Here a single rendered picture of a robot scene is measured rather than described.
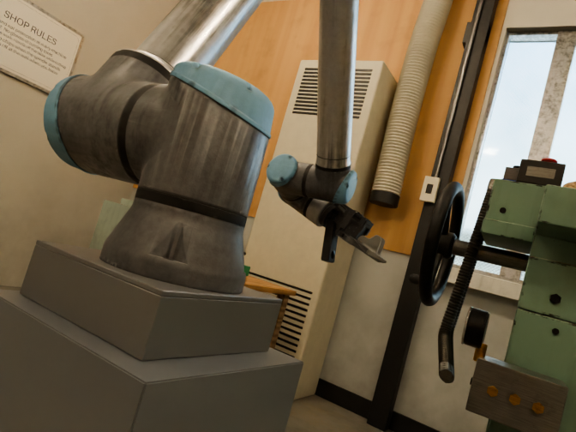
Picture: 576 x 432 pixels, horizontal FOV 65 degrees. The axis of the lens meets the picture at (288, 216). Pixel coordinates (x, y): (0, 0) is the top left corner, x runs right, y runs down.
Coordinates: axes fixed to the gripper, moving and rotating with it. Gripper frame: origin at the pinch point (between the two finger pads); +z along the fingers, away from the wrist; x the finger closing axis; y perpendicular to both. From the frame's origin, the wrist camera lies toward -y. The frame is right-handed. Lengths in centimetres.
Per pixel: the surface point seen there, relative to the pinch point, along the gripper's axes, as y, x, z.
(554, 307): 12.3, -30.8, 36.8
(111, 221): -79, 68, -167
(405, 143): 51, 106, -58
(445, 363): -6.6, -24.8, 28.6
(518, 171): 32.3, -17.1, 17.6
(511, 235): 20.3, -19.2, 24.0
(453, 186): 23.3, -17.6, 8.9
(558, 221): 23, -40, 30
